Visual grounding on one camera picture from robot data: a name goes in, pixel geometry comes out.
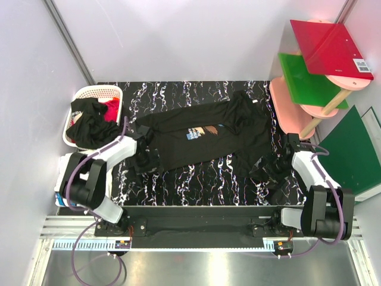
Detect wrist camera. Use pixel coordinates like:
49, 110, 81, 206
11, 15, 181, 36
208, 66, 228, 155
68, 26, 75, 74
136, 126, 154, 143
286, 133, 300, 150

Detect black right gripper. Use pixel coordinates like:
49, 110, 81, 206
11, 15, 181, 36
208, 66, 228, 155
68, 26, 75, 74
251, 148, 293, 190

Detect white plastic laundry basket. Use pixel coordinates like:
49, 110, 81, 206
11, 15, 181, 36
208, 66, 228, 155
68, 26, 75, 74
62, 85, 123, 148

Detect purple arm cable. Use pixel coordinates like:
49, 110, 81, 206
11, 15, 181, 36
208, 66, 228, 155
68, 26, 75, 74
246, 142, 348, 258
65, 116, 129, 284

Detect red plastic folder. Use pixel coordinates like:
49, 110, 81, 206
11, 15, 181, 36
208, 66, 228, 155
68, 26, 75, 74
290, 20, 374, 80

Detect light green plastic folder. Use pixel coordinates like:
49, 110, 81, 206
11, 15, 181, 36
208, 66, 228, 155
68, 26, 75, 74
278, 53, 341, 107

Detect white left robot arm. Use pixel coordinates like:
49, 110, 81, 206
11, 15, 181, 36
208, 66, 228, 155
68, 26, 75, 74
58, 126, 160, 236

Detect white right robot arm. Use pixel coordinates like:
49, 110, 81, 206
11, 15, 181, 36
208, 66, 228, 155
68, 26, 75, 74
263, 133, 355, 244

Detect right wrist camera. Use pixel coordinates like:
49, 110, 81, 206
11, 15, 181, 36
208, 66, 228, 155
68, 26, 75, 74
286, 133, 300, 150

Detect dark green ring binder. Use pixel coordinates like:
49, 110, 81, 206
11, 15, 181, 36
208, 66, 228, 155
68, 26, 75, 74
319, 107, 380, 202

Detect pink wooden tiered shelf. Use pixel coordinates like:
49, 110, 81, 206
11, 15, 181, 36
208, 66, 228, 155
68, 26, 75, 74
270, 20, 374, 140

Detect black printed t-shirt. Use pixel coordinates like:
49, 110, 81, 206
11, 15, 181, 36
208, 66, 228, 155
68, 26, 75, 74
135, 91, 272, 181

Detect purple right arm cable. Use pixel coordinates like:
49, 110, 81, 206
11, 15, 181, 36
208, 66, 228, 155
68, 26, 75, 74
246, 142, 348, 258

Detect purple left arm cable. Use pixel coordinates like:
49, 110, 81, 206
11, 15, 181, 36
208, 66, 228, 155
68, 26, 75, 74
65, 116, 129, 284

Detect white folded peace t-shirt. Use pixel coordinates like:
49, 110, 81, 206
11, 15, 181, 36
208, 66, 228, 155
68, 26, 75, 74
54, 152, 90, 208

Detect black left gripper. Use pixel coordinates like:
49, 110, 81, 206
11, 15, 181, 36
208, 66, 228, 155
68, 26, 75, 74
126, 149, 163, 183

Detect aluminium frame rail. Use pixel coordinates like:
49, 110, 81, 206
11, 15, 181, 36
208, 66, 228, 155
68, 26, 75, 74
26, 216, 380, 285

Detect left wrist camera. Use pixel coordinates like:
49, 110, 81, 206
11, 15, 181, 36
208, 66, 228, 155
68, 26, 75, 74
136, 126, 154, 143

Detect red t-shirt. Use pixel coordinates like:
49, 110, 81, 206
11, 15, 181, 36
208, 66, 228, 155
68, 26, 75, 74
102, 98, 120, 122

